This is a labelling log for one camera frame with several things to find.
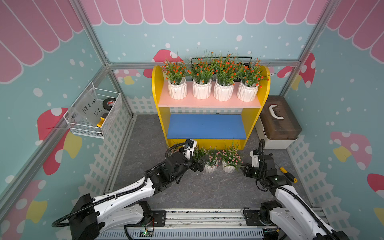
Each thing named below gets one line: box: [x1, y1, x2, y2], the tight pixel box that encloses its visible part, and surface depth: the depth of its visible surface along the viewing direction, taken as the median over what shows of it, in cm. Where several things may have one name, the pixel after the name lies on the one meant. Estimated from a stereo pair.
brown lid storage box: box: [255, 95, 302, 150], surface depth 94 cm
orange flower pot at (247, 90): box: [236, 52, 271, 102], surface depth 67 cm
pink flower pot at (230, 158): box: [220, 145, 244, 174], surface depth 82 cm
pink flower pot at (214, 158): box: [204, 146, 222, 173], surface depth 84 cm
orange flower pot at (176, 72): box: [161, 50, 192, 100], surface depth 69 cm
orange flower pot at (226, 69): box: [213, 52, 241, 102], surface depth 67 cm
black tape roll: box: [102, 97, 117, 112], surface depth 81 cm
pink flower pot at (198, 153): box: [192, 146, 208, 162], surface depth 83 cm
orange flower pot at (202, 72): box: [187, 48, 215, 100], surface depth 69 cm
